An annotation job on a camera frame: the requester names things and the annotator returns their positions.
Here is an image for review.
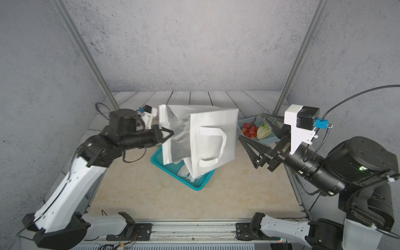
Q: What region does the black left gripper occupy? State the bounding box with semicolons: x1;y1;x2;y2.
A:
120;123;176;153

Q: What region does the white insulated delivery bag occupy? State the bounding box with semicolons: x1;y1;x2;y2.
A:
159;105;239;178

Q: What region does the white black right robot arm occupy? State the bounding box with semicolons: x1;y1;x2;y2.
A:
239;112;400;250

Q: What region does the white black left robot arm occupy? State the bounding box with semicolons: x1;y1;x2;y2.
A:
22;109;174;250

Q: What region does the green lettuce head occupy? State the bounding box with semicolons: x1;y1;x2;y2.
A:
256;123;272;140

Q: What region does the red cherry tomatoes bunch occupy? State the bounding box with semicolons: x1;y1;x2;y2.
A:
241;123;258;139

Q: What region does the light blue plastic basket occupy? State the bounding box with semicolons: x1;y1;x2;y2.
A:
237;116;279;145

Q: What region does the teal plastic basket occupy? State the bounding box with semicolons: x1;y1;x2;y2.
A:
151;147;215;191

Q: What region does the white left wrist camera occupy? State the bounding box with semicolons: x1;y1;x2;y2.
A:
139;105;158;129

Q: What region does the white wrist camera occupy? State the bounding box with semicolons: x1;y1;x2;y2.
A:
139;105;158;129
284;104;333;155

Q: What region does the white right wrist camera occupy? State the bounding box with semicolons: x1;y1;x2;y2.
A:
284;104;333;155

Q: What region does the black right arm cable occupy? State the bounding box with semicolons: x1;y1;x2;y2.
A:
309;84;400;213

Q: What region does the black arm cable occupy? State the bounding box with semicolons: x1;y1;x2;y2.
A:
309;84;400;213
95;102;148;164

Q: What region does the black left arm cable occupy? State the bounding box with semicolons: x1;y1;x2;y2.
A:
95;102;148;164

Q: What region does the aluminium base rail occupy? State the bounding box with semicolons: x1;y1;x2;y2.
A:
71;218;316;250

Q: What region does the aluminium corner post right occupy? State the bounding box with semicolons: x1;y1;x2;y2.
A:
273;0;329;115

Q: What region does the aluminium corner post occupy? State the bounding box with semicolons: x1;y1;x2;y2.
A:
51;0;120;110
273;0;329;115

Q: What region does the aluminium corner post left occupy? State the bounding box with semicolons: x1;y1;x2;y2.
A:
51;0;120;110

